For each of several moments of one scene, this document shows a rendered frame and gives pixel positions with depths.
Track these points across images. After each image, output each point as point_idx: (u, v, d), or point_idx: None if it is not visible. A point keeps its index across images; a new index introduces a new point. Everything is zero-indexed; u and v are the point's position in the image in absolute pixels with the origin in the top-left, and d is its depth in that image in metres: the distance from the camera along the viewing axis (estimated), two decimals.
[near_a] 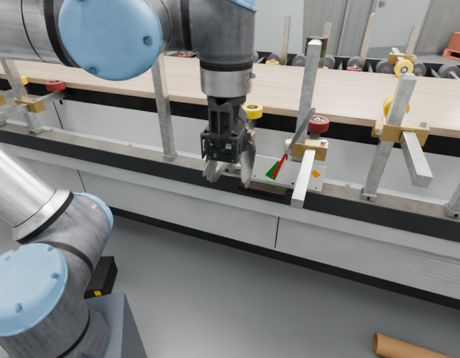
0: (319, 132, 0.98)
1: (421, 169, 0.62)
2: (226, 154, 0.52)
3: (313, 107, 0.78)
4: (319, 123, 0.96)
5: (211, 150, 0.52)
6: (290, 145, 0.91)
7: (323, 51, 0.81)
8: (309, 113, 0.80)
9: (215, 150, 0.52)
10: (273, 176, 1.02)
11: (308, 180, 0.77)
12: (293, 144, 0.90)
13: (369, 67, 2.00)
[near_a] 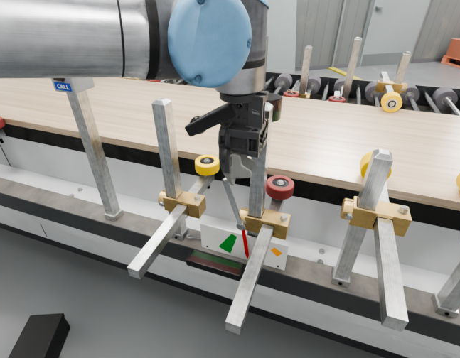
0: (281, 199, 0.81)
1: (393, 303, 0.45)
2: (264, 138, 0.57)
3: (223, 178, 0.63)
4: (281, 190, 0.79)
5: (259, 143, 0.54)
6: (238, 221, 0.74)
7: (276, 114, 0.63)
8: (224, 185, 0.64)
9: (261, 141, 0.55)
10: (247, 256, 0.83)
11: (253, 285, 0.59)
12: (239, 218, 0.73)
13: (357, 91, 1.83)
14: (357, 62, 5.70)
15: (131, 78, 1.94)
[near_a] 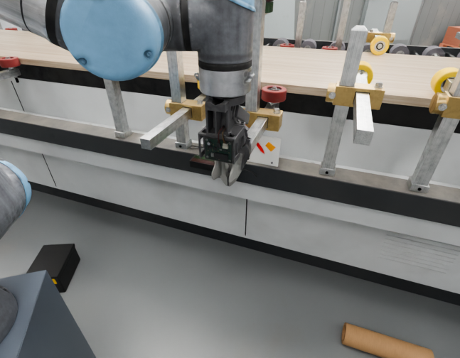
0: (275, 102, 0.90)
1: (362, 124, 0.55)
2: (223, 154, 0.52)
3: (194, 73, 0.77)
4: (274, 92, 0.89)
5: (209, 149, 0.52)
6: None
7: (269, 5, 0.73)
8: (198, 79, 0.78)
9: (212, 150, 0.52)
10: (263, 151, 0.89)
11: None
12: None
13: None
14: None
15: None
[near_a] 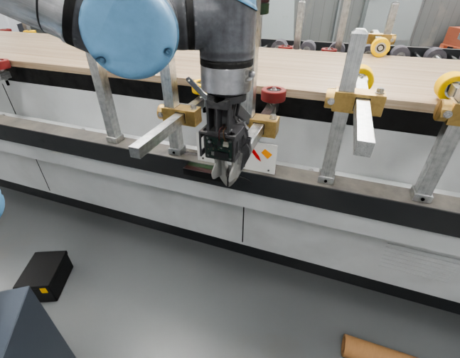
0: (274, 103, 0.90)
1: (363, 135, 0.51)
2: (223, 152, 0.52)
3: (186, 78, 0.74)
4: (274, 93, 0.88)
5: (209, 148, 0.53)
6: None
7: (265, 6, 0.69)
8: (190, 84, 0.74)
9: (213, 148, 0.52)
10: (259, 158, 0.86)
11: None
12: None
13: None
14: None
15: None
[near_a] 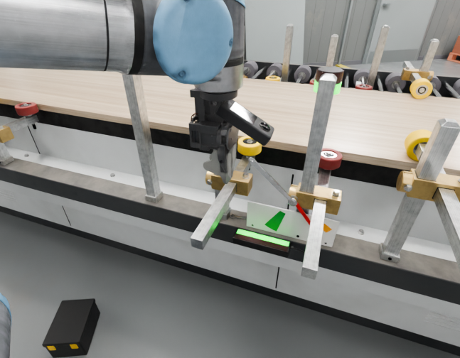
0: (330, 170, 0.85)
1: None
2: None
3: (248, 158, 0.69)
4: (330, 160, 0.83)
5: None
6: (286, 197, 0.76)
7: (338, 87, 0.64)
8: (252, 164, 0.69)
9: None
10: None
11: (321, 238, 0.64)
12: (286, 193, 0.75)
13: (378, 81, 1.84)
14: (364, 59, 5.71)
15: None
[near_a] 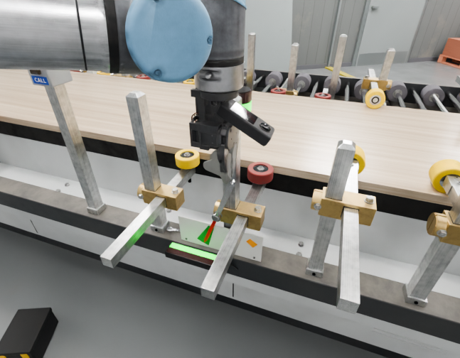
0: (261, 184, 0.85)
1: (348, 287, 0.46)
2: (194, 134, 0.58)
3: (232, 180, 0.62)
4: (260, 175, 0.84)
5: None
6: (217, 213, 0.75)
7: (247, 106, 0.64)
8: (229, 185, 0.64)
9: None
10: (205, 241, 0.86)
11: (228, 257, 0.64)
12: (220, 212, 0.74)
13: (346, 88, 1.84)
14: (354, 61, 5.71)
15: (121, 76, 1.95)
